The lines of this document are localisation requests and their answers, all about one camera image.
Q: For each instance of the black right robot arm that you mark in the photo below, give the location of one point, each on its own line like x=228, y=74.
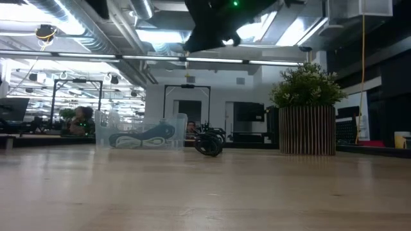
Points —
x=231, y=16

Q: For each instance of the black background robot arm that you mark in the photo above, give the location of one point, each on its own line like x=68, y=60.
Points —
x=213, y=130

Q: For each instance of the long ceiling light strip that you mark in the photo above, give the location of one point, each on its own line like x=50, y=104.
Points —
x=224, y=60

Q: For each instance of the person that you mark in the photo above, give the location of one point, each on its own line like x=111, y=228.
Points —
x=191, y=127
x=82, y=120

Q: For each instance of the black tall cabinet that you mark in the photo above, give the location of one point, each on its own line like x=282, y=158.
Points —
x=273, y=123

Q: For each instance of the green potted plant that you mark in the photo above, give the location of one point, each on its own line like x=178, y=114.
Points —
x=306, y=86

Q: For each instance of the clear plastic bin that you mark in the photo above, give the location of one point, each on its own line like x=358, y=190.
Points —
x=128, y=125

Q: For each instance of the slatted wooden planter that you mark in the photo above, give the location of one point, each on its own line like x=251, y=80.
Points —
x=306, y=130

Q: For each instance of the small green background plant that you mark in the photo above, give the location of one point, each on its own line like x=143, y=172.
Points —
x=67, y=113

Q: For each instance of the white ceiling box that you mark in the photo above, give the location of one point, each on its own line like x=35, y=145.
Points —
x=359, y=8

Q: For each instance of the black pegboard panel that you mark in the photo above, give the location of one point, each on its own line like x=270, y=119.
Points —
x=345, y=131

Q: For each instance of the red flat object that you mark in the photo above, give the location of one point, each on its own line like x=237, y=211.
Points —
x=370, y=143

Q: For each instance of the black computer monitor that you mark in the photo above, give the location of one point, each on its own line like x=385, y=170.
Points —
x=13, y=109

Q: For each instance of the yellow cup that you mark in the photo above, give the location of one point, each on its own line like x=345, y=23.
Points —
x=400, y=140

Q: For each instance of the black metal rig frame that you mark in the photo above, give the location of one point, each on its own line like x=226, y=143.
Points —
x=77, y=81
x=187, y=86

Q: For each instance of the black wall screen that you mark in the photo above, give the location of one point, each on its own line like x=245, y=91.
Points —
x=248, y=111

